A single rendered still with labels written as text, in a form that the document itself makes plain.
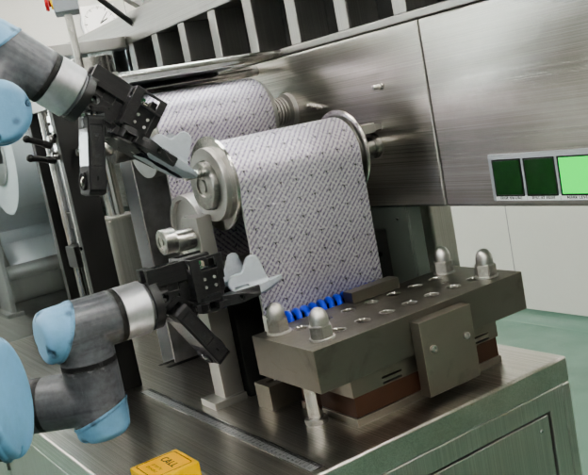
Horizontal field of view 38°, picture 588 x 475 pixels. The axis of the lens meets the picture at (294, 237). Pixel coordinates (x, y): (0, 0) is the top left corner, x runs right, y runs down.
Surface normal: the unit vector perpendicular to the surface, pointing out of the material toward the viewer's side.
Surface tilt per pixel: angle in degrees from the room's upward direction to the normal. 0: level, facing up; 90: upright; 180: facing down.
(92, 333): 90
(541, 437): 90
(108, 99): 90
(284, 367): 90
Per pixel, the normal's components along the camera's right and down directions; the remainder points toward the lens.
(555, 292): -0.82, 0.24
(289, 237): 0.55, 0.03
